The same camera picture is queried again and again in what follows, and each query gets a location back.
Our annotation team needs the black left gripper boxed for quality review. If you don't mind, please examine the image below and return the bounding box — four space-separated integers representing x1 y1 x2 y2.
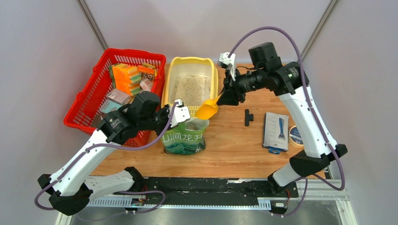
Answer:
138 104 178 136

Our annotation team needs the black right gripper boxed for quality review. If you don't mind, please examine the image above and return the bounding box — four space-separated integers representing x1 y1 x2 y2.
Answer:
217 67 266 106

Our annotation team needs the black bag sealing clip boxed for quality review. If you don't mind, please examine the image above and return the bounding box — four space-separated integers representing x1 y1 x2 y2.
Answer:
245 109 254 127

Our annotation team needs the yellow litter scoop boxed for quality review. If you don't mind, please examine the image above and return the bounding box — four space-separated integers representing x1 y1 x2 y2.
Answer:
195 94 221 120

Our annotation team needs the green cat litter bag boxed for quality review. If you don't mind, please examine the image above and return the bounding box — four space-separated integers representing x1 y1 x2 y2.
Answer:
161 119 209 155

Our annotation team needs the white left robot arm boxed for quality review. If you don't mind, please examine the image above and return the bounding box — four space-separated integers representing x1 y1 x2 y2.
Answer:
38 91 190 216

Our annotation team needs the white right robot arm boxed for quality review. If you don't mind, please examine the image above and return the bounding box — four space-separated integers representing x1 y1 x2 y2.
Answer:
217 42 348 196

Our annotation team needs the yellow litter box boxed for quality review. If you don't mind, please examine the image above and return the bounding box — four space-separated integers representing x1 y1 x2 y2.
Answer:
162 57 219 118

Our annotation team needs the orange patterned snack box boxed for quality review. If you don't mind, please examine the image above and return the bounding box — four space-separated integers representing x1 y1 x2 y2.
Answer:
138 63 158 83

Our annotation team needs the pink teal small box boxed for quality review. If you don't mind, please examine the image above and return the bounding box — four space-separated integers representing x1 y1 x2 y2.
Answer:
99 89 131 113

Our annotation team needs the blue razor package box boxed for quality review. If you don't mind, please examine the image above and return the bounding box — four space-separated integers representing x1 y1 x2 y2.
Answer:
262 112 289 154

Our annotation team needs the orange sponge pack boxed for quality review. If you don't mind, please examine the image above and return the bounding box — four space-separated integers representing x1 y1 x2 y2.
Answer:
110 63 142 96

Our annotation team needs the masking tape roll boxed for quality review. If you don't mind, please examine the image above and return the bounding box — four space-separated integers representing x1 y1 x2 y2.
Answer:
288 126 304 148

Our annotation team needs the red plastic basket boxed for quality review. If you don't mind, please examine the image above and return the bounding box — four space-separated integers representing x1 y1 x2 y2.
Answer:
63 48 166 135

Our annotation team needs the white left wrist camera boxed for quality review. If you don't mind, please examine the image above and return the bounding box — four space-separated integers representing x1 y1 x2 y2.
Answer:
169 99 191 128

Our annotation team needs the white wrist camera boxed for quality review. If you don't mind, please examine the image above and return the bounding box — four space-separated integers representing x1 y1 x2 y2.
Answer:
217 52 236 81
169 99 191 128

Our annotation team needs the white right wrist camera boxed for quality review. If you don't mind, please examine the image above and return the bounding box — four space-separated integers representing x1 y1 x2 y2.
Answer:
217 52 236 81

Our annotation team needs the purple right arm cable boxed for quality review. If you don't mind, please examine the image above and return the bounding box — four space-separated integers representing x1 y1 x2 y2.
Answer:
228 26 346 218

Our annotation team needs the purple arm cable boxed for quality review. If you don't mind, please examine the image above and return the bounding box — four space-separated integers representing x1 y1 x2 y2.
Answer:
228 26 346 218
34 102 181 211

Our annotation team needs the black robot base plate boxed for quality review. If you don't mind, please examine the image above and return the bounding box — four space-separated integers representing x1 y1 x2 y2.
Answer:
130 177 299 206

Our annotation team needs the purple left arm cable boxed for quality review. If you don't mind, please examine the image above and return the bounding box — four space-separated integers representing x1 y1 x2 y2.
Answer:
34 102 181 211

